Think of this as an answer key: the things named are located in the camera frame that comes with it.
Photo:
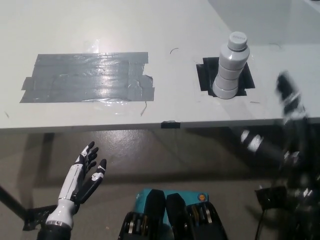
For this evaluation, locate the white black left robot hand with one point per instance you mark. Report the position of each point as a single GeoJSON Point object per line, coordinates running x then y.
{"type": "Point", "coordinates": [75, 175]}

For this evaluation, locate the black tape square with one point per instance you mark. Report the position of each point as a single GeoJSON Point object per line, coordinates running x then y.
{"type": "Point", "coordinates": [203, 77]}

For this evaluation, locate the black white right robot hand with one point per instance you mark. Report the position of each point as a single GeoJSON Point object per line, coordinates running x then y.
{"type": "Point", "coordinates": [290, 95]}

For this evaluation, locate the grey duct tape patch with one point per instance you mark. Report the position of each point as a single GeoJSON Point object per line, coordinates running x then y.
{"type": "Point", "coordinates": [85, 77]}

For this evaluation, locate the black metal pole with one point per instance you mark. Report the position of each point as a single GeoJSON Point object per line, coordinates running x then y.
{"type": "Point", "coordinates": [11, 200]}

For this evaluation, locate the white ribbed plastic bottle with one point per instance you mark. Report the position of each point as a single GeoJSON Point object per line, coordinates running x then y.
{"type": "Point", "coordinates": [230, 72]}

